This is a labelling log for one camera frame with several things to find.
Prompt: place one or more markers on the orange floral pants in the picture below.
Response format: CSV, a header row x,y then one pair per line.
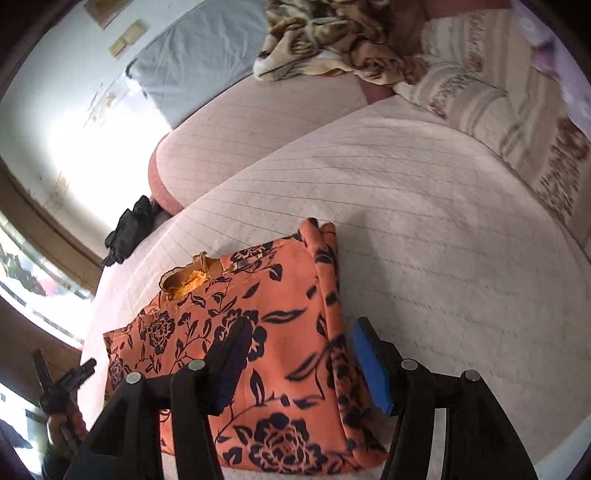
x,y
286,332

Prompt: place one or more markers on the beige brown floral blanket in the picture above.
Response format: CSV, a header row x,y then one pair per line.
x,y
332,41

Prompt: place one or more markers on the striped floral quilt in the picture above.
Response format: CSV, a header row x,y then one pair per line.
x,y
503,120

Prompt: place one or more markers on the person's left hand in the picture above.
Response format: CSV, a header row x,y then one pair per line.
x,y
76,423

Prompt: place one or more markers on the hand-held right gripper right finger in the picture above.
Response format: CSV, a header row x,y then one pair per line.
x,y
373,369

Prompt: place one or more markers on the wooden door with patterned glass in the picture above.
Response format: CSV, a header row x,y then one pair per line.
x,y
55,240

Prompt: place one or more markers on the beige wall plate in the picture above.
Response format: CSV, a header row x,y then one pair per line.
x,y
127,38
104,10

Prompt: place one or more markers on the black cloth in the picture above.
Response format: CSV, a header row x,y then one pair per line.
x,y
127,235

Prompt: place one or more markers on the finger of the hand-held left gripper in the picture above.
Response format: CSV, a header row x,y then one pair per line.
x,y
79,373

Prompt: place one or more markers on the pink quilted mattress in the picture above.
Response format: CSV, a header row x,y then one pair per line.
x,y
415,207
258,124

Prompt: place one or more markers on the grey pillow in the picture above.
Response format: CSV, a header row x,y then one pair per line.
x,y
203,60

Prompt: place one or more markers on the faded floral wall sticker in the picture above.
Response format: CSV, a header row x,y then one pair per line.
x,y
108,99

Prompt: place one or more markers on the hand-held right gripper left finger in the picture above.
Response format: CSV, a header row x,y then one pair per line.
x,y
232,369

